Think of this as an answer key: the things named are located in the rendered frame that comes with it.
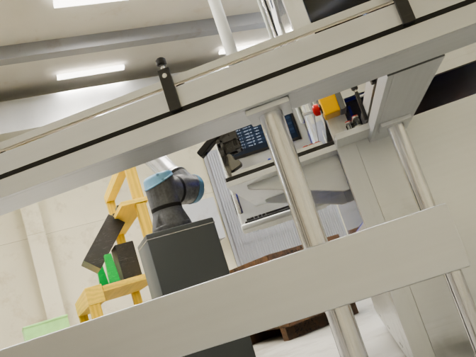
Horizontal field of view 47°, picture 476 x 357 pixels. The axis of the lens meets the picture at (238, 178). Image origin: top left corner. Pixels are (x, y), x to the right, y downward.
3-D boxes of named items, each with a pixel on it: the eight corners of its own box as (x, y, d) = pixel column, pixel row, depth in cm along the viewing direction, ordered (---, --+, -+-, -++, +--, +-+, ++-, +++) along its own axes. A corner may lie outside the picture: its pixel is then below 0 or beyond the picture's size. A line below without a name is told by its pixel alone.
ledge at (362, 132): (377, 134, 182) (375, 128, 183) (380, 125, 170) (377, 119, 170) (336, 148, 184) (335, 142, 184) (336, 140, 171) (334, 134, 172)
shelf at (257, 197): (353, 173, 253) (352, 168, 254) (359, 141, 185) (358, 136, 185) (256, 206, 259) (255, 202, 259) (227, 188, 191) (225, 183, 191)
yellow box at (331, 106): (346, 113, 184) (338, 94, 185) (346, 108, 177) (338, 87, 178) (324, 121, 185) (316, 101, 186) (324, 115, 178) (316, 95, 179)
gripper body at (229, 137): (240, 148, 199) (230, 118, 202) (218, 156, 201) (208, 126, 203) (244, 152, 207) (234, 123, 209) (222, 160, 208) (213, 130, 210)
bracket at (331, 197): (347, 202, 243) (337, 176, 246) (347, 202, 240) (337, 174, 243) (275, 227, 248) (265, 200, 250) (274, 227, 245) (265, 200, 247)
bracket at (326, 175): (349, 189, 195) (336, 155, 197) (349, 188, 192) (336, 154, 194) (259, 219, 199) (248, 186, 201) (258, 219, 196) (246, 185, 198)
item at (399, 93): (365, 144, 183) (349, 101, 186) (410, 128, 181) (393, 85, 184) (380, 78, 116) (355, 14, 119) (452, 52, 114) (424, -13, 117)
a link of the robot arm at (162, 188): (144, 213, 203) (134, 179, 206) (168, 210, 214) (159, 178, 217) (166, 202, 197) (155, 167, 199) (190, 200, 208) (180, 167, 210)
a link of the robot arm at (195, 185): (174, 212, 210) (98, 132, 235) (199, 210, 223) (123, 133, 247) (188, 187, 206) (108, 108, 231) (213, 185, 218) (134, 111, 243)
